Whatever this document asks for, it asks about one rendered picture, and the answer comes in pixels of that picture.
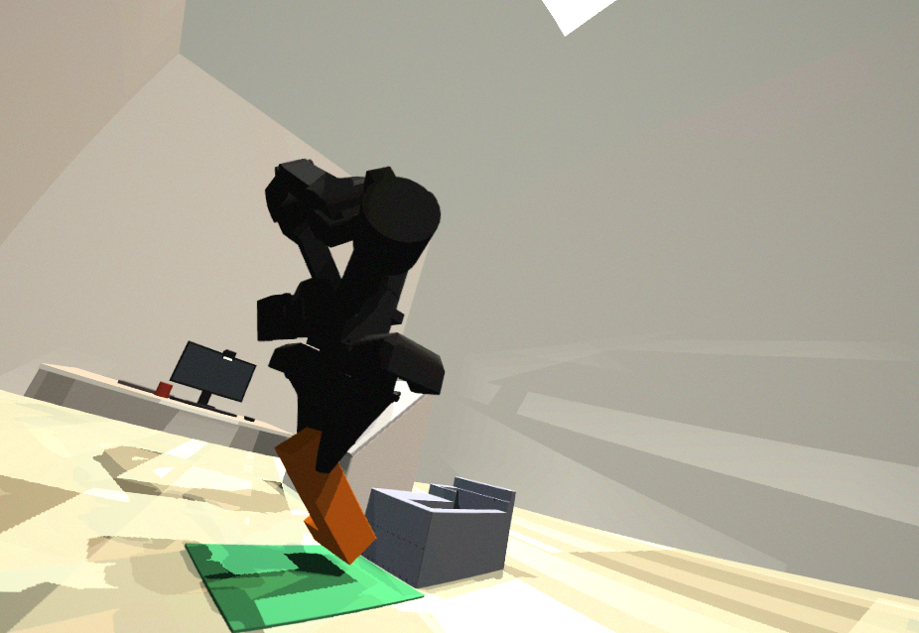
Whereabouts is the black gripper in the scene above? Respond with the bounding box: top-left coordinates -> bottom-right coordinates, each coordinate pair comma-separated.
268,278 -> 445,474

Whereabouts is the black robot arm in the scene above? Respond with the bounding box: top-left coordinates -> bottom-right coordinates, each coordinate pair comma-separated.
257,159 -> 441,346

